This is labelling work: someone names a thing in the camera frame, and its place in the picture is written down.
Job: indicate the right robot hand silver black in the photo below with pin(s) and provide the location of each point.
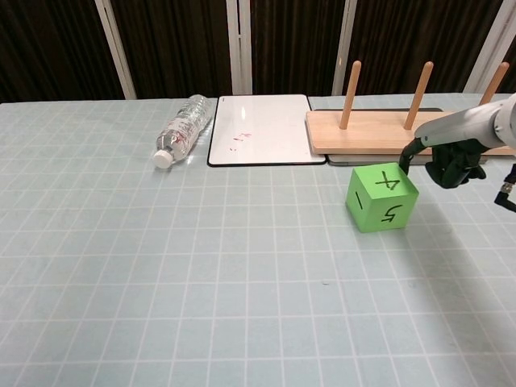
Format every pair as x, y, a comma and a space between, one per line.
451, 125

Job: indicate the green cube with handwritten numbers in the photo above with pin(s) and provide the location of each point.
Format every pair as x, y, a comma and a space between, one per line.
379, 201

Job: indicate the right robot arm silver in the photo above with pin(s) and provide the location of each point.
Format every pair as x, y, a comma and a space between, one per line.
508, 121

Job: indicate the wooden board with three pegs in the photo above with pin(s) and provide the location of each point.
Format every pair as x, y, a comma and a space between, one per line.
363, 133

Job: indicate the grey closed laptop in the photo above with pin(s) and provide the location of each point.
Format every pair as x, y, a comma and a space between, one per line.
342, 160

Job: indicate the white dry-erase board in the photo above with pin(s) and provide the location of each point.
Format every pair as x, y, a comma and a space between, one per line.
264, 129

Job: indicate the clear plastic water bottle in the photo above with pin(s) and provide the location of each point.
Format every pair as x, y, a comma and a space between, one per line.
183, 129

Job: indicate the dark brown curtain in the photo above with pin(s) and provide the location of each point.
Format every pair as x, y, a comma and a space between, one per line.
181, 44

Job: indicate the light blue checked tablecloth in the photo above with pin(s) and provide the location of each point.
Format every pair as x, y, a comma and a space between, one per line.
201, 262

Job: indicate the white frame post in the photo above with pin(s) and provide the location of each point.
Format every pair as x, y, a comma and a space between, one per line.
342, 44
117, 52
485, 48
238, 48

